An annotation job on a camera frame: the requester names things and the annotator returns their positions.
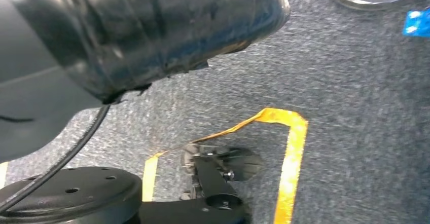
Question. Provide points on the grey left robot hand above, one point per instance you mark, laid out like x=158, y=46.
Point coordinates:
x=151, y=31

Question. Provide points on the blue metal shelf rack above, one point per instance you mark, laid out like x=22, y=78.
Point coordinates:
x=416, y=24

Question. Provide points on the yellow floor tape outline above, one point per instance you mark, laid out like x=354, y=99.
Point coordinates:
x=292, y=168

